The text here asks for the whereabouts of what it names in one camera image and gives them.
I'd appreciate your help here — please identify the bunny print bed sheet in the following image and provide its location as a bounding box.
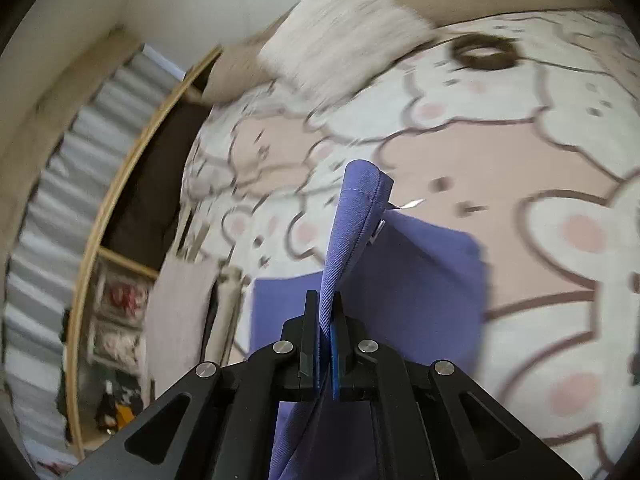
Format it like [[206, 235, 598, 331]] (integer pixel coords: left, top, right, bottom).
[[183, 11, 639, 479]]

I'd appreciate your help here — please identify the beige folded clothes stack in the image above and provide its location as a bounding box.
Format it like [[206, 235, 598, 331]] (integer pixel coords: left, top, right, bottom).
[[144, 256, 244, 396]]

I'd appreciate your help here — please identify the purple-blue garment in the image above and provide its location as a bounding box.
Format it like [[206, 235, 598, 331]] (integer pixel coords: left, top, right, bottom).
[[250, 159, 488, 479]]

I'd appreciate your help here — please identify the wooden shelf unit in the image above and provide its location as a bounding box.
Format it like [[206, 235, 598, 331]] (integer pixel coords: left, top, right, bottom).
[[64, 44, 222, 460]]

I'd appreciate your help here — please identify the dark hair tie ring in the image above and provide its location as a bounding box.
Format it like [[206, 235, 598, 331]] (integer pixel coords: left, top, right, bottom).
[[449, 32, 522, 73]]

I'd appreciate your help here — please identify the grey striped curtain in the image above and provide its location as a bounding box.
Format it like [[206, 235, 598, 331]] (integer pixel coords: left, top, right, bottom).
[[2, 46, 182, 479]]

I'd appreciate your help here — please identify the white fluffy pillow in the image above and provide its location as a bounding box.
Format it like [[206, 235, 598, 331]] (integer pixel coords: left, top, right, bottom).
[[257, 0, 434, 108]]

